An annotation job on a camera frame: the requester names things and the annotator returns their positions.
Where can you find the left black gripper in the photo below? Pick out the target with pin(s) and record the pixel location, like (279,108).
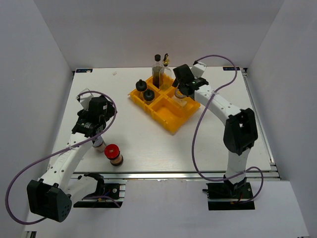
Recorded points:
(110,111)

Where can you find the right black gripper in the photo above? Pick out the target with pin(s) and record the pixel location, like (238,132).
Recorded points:
(176,83)

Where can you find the clear glass jar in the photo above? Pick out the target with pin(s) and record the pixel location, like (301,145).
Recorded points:
(179,98)

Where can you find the clear oil bottle gold spout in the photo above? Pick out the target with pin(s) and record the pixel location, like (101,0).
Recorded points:
(165,74)

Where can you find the dark sauce bottle black cap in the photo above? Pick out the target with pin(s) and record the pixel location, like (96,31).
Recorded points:
(155,70)

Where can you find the black-cap white spice jar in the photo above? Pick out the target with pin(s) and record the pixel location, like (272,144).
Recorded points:
(148,96)

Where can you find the red-lid spice jar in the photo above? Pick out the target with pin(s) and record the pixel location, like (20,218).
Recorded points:
(112,152)

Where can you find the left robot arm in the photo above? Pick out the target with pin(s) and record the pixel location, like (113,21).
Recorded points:
(52,196)

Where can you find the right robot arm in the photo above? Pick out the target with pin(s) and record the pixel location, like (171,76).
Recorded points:
(240,130)

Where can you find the yellow four-compartment bin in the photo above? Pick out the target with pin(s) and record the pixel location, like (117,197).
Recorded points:
(165,110)

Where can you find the grey-lid small spice jar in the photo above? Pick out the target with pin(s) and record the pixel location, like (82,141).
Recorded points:
(99,144)

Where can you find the right xdof label sticker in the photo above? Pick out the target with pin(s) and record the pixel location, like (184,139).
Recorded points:
(230,68)

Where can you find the xdof label sticker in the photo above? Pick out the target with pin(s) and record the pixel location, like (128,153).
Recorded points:
(230,68)
(83,70)

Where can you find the left xdof label sticker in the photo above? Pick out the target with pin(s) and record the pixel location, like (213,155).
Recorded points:
(83,70)

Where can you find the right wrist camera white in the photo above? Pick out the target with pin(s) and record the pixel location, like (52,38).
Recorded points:
(198,69)

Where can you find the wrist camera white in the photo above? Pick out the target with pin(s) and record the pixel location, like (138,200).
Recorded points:
(85,98)
(198,69)

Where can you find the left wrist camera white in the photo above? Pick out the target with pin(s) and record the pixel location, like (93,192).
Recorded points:
(85,98)

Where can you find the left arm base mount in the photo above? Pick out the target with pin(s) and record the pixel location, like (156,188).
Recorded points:
(108,194)

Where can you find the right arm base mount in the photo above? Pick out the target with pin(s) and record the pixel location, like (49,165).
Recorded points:
(220,198)

